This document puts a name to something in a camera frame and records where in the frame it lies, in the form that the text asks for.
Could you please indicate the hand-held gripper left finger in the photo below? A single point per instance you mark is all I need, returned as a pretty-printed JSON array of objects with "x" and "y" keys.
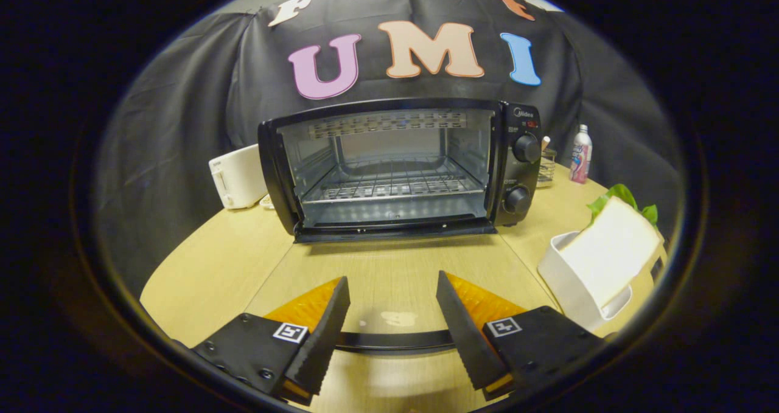
[{"x": 322, "y": 340}]

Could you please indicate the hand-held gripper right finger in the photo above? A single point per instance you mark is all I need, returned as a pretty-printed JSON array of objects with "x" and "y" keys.
[{"x": 462, "y": 334}]

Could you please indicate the white bread lettuce sandwich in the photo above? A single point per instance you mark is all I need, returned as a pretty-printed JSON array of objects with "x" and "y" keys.
[{"x": 608, "y": 252}]

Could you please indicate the black toaster oven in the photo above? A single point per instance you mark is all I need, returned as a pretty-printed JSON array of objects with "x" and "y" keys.
[{"x": 517, "y": 173}]

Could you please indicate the white pop-up toaster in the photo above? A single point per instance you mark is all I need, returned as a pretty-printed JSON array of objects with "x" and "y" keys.
[{"x": 240, "y": 179}]

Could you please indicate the white plastic tray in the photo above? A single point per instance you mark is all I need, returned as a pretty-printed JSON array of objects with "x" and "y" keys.
[{"x": 566, "y": 286}]

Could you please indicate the clear square glass container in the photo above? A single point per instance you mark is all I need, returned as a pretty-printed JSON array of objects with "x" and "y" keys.
[{"x": 546, "y": 168}]

